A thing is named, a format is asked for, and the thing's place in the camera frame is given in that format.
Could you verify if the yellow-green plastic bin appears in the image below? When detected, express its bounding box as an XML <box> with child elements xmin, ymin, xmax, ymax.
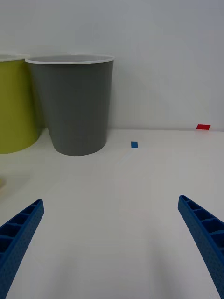
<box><xmin>0</xmin><ymin>53</ymin><xmax>45</xmax><ymax>155</ymax></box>

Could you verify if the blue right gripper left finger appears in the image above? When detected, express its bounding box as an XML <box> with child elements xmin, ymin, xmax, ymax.
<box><xmin>0</xmin><ymin>199</ymin><xmax>45</xmax><ymax>299</ymax></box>

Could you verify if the grey plastic bin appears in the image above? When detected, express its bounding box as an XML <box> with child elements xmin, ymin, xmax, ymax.
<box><xmin>24</xmin><ymin>54</ymin><xmax>116</xmax><ymax>157</ymax></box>

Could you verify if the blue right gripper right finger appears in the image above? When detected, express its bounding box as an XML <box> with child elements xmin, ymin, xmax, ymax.
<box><xmin>177</xmin><ymin>194</ymin><xmax>224</xmax><ymax>299</ymax></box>

